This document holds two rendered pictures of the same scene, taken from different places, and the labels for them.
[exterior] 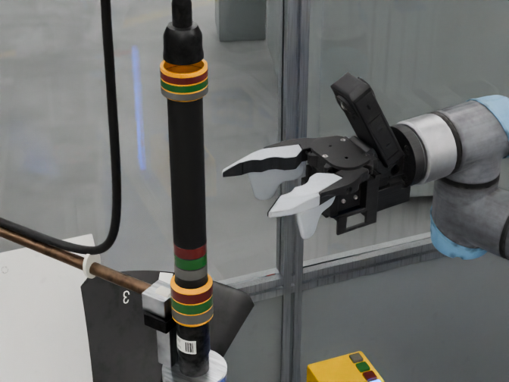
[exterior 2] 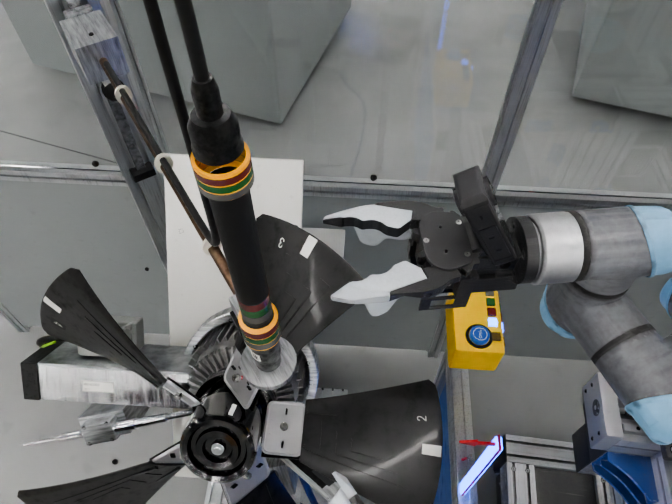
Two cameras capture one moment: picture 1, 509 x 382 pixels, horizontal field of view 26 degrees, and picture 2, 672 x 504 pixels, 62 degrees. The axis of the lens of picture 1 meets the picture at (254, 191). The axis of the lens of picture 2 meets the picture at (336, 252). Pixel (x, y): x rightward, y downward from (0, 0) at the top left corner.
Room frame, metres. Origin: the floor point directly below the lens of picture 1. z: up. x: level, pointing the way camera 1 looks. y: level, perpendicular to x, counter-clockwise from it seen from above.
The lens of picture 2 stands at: (0.69, -0.14, 2.10)
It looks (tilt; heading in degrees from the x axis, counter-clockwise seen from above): 55 degrees down; 26
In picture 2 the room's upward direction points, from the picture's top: straight up
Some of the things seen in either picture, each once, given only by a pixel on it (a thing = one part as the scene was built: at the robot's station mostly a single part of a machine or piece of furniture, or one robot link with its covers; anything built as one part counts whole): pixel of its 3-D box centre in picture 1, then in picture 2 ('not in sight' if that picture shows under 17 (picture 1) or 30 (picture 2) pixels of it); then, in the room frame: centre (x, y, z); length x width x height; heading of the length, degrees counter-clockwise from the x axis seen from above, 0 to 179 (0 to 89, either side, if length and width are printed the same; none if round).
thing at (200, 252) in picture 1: (190, 245); (253, 294); (0.92, 0.06, 1.61); 0.03 x 0.03 x 0.01
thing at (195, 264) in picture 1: (190, 255); (254, 301); (0.92, 0.06, 1.60); 0.03 x 0.03 x 0.01
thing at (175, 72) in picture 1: (184, 79); (223, 169); (0.92, 0.06, 1.79); 0.04 x 0.04 x 0.03
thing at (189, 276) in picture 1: (191, 266); (256, 307); (0.92, 0.06, 1.58); 0.03 x 0.03 x 0.01
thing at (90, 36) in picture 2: not in sight; (94, 45); (1.26, 0.59, 1.53); 0.10 x 0.07 x 0.08; 57
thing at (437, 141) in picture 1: (417, 148); (543, 245); (1.10, -0.19, 1.62); 0.08 x 0.05 x 0.08; 31
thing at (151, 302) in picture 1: (185, 336); (261, 340); (0.92, 0.07, 1.49); 0.09 x 0.07 x 0.10; 57
